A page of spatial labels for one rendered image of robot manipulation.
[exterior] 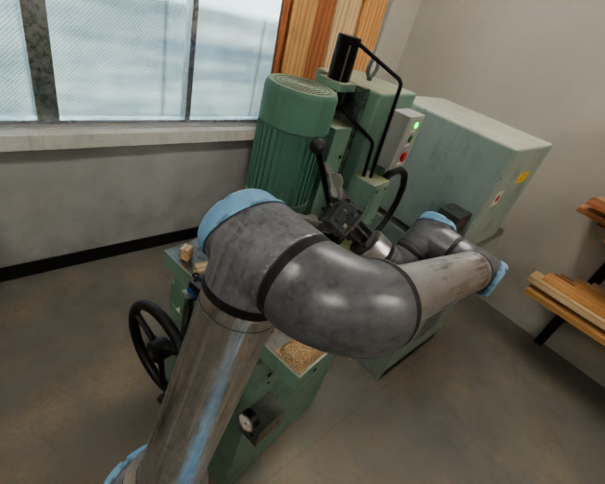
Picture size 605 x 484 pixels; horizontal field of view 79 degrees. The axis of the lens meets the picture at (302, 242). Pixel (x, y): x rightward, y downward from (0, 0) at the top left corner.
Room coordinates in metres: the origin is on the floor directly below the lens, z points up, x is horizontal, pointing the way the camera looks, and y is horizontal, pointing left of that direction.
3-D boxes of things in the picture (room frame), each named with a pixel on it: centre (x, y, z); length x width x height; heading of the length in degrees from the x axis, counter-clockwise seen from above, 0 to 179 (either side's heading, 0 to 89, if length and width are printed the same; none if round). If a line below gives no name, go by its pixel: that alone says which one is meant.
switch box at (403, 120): (1.10, -0.18, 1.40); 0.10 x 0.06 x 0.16; 149
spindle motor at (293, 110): (0.90, 0.11, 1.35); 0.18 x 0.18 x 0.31
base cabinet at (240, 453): (1.00, 0.05, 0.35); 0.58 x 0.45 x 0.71; 149
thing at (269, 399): (0.64, -0.04, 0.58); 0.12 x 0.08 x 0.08; 149
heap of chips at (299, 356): (0.68, -0.09, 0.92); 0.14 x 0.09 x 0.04; 149
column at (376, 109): (1.15, -0.04, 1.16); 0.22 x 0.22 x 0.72; 59
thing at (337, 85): (1.02, 0.03, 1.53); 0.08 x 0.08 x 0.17; 59
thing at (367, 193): (1.00, -0.14, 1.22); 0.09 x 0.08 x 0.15; 149
